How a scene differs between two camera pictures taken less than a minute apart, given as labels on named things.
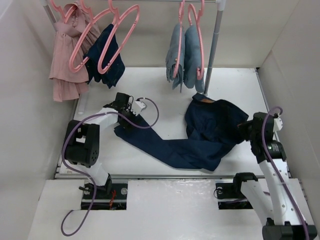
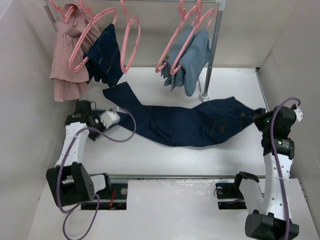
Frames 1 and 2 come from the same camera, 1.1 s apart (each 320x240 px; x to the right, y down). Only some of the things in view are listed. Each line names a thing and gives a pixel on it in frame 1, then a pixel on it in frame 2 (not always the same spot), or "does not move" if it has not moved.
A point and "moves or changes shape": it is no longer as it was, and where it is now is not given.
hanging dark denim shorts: (93, 57) does not move
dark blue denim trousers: (213, 129) moves or changes shape
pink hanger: (117, 18) → (130, 20)
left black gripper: (133, 116) → (97, 118)
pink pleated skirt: (75, 37) does not move
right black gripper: (243, 125) → (258, 120)
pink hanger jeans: (198, 12) → (199, 5)
